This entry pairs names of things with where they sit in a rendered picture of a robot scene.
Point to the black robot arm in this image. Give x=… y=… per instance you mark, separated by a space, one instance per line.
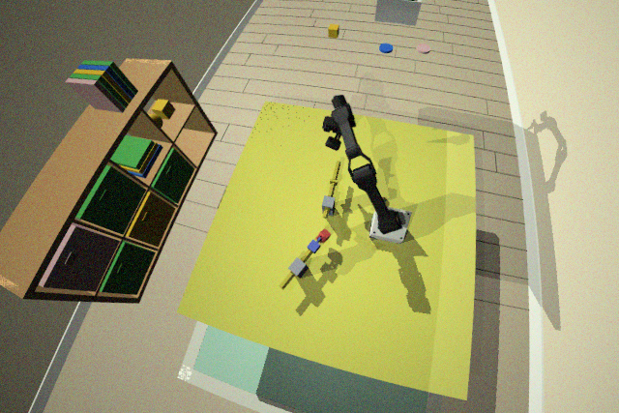
x=363 y=176

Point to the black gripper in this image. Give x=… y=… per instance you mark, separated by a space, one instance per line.
x=334 y=142

